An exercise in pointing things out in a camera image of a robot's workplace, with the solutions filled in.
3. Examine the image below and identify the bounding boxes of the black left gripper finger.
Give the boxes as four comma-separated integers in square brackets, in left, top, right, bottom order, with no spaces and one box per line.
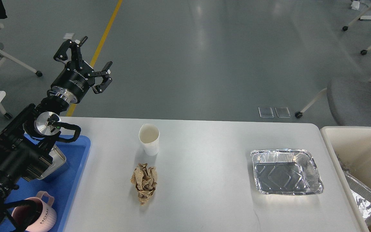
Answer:
[53,36,88,71]
[87,61,113,94]

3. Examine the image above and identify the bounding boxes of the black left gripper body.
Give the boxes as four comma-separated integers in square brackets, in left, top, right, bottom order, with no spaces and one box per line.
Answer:
[50,66,94,104]

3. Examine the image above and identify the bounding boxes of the white paper cup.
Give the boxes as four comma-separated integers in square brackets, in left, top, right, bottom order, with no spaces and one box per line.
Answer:
[138,123,160,156]

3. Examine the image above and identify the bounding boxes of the stainless steel tray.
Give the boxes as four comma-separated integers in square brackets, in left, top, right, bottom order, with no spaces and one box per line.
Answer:
[37,145,69,182]

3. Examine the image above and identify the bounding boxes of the pink mug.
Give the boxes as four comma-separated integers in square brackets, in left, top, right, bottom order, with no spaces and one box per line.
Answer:
[11,191,57,232]

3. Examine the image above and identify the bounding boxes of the aluminium foil tray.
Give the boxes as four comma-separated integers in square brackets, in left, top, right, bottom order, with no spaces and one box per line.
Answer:
[250,149,324,196]

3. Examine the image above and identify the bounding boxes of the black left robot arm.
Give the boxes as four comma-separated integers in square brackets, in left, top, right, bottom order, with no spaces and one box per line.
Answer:
[0,36,112,232]

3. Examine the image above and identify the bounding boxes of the blue plastic tray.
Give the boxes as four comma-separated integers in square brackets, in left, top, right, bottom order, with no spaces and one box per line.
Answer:
[5,135,91,232]

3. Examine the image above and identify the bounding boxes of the crumpled brown paper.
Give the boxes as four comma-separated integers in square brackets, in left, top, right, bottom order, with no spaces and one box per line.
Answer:
[130,163,157,206]

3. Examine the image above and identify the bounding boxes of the white bin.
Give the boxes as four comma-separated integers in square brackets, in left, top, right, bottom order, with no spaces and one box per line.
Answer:
[321,126,371,232]

